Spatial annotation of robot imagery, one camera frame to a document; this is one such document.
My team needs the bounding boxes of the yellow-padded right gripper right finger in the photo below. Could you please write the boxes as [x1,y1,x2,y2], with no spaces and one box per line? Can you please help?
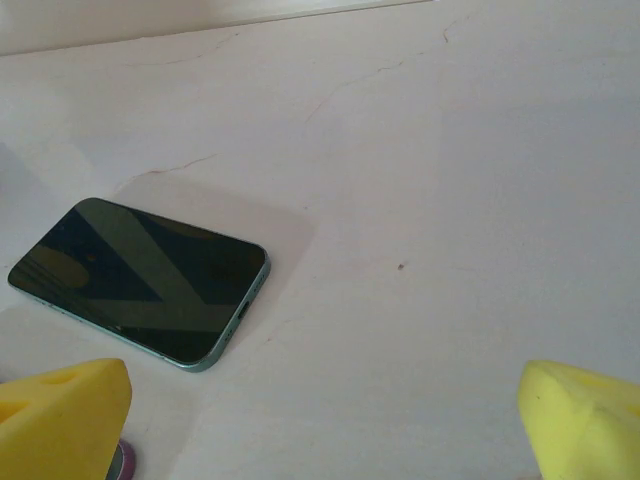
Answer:
[517,358,640,480]

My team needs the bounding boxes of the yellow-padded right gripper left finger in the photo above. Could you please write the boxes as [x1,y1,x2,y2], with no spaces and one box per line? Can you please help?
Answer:
[0,357,134,480]

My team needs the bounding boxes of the black phone green frame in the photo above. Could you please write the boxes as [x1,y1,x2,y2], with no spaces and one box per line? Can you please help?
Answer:
[7,196,272,374]

